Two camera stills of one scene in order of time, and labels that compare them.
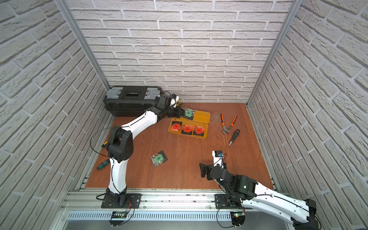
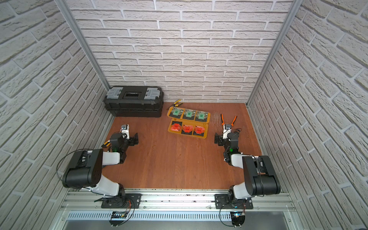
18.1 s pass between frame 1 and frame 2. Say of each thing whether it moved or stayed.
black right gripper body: moved
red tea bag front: stayed
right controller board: stayed
